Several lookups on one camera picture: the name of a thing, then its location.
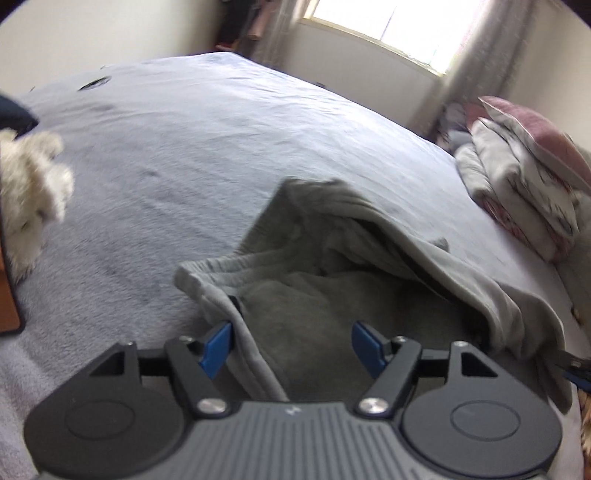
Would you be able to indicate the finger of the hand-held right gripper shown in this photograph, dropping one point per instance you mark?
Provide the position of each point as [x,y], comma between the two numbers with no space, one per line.
[577,367]

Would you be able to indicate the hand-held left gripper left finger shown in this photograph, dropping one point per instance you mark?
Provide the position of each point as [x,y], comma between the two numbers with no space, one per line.
[217,348]

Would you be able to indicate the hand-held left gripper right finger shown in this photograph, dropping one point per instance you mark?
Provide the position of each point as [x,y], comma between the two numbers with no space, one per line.
[367,346]

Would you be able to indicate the grey zip jacket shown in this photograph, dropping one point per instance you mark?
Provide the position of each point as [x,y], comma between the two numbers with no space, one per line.
[323,300]

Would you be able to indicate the hanging clothes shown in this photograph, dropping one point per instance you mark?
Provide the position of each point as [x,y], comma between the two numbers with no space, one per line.
[240,23]

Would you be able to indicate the brown patterned garment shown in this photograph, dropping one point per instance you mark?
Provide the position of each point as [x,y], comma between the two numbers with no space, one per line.
[582,420]

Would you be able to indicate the folded grey pink comforter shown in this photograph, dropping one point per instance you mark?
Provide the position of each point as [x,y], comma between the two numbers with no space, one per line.
[508,217]

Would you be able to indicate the brown panel with dark edge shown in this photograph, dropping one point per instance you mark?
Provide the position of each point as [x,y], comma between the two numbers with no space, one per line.
[7,295]

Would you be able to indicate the pink pillow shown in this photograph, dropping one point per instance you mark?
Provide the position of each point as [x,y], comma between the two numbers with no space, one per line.
[545,134]

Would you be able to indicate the white fluffy dog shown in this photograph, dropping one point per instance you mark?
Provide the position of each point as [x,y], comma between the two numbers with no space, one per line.
[32,194]

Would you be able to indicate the dark patterned cloth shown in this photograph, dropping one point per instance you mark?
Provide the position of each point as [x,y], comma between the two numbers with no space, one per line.
[455,120]

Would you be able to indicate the grey patterned curtain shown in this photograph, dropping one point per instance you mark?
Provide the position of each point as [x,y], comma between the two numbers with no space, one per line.
[480,69]
[286,27]

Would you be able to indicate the dark navy cloth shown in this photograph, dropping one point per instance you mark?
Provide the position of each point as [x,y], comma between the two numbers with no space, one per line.
[14,115]

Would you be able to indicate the window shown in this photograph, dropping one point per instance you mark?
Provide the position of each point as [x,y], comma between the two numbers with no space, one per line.
[392,27]

